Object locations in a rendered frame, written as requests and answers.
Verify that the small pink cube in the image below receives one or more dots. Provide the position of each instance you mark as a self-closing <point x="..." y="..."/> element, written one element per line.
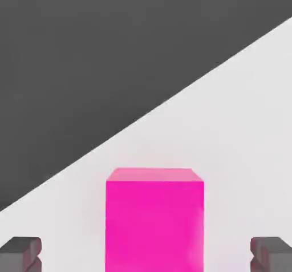
<point x="154" y="221"/>

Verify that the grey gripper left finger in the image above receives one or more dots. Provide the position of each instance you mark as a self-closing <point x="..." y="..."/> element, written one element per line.
<point x="18" y="255"/>

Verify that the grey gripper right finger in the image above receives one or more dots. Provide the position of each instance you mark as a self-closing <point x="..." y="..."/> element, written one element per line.
<point x="273" y="256"/>

